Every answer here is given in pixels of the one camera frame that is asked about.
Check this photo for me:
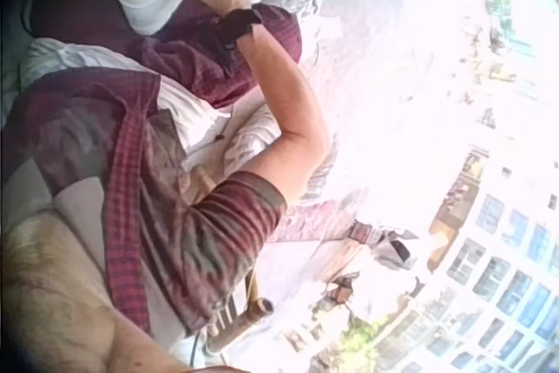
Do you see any wooden chair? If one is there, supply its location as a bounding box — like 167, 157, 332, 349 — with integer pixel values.
201, 271, 277, 357

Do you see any black wrist band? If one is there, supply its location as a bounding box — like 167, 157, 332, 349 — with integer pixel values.
217, 5, 264, 52

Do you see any maroon checked garment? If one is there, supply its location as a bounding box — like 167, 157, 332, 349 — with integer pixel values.
139, 3, 303, 108

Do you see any grey crumpled garment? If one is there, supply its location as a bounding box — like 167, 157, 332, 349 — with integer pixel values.
349, 218, 418, 272

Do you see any pink patterned cloth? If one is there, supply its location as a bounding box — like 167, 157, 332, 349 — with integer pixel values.
266, 162, 360, 244

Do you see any white crumpled sheet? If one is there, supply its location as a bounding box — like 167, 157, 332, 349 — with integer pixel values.
19, 37, 281, 174

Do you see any grid pane window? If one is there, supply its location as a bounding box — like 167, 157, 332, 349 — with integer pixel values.
418, 189, 559, 373

